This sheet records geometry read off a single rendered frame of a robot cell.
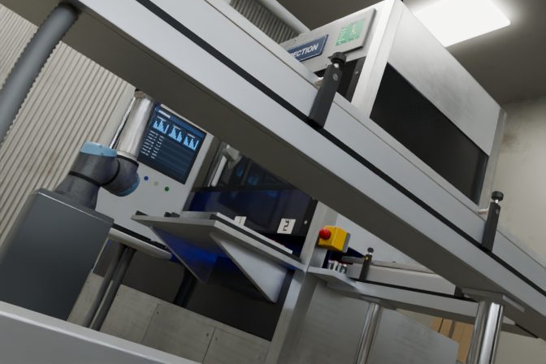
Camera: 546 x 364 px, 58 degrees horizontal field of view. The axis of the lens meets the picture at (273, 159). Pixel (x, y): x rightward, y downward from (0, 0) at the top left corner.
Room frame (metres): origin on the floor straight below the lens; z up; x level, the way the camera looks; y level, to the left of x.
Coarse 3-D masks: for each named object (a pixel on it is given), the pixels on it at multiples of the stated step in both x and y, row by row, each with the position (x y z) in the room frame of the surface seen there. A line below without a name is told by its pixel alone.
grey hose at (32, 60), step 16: (48, 16) 0.45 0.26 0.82; (64, 16) 0.45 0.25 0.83; (48, 32) 0.45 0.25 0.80; (64, 32) 0.46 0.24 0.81; (32, 48) 0.44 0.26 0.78; (48, 48) 0.45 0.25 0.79; (16, 64) 0.45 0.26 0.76; (32, 64) 0.45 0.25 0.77; (16, 80) 0.44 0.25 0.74; (32, 80) 0.45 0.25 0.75; (0, 96) 0.44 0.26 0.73; (16, 96) 0.45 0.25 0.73; (0, 112) 0.44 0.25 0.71; (16, 112) 0.45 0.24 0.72; (0, 128) 0.45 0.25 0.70; (0, 144) 0.45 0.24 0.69
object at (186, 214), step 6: (180, 216) 1.78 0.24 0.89; (186, 216) 1.74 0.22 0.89; (192, 216) 1.71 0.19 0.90; (198, 216) 1.67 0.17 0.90; (204, 216) 1.63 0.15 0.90; (222, 216) 1.58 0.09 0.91; (234, 222) 1.61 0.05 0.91; (246, 228) 1.64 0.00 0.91; (258, 234) 1.66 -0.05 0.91; (270, 240) 1.69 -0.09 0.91; (282, 246) 1.72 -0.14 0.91; (288, 252) 1.74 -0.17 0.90
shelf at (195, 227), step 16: (144, 224) 2.11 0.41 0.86; (160, 224) 1.93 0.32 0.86; (176, 224) 1.77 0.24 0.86; (192, 224) 1.64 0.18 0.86; (208, 224) 1.54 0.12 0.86; (224, 224) 1.53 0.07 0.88; (192, 240) 2.05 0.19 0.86; (208, 240) 1.88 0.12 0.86; (240, 240) 1.60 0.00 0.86; (256, 240) 1.61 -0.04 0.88; (224, 256) 2.16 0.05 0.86; (272, 256) 1.67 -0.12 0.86
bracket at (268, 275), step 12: (216, 240) 1.65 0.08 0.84; (228, 240) 1.65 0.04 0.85; (228, 252) 1.66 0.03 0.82; (240, 252) 1.68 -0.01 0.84; (252, 252) 1.71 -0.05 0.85; (240, 264) 1.69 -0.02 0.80; (252, 264) 1.72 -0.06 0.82; (264, 264) 1.74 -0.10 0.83; (276, 264) 1.77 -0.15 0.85; (252, 276) 1.73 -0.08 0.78; (264, 276) 1.75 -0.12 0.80; (276, 276) 1.78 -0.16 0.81; (264, 288) 1.76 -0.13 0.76; (276, 288) 1.79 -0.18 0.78; (276, 300) 1.80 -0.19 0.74
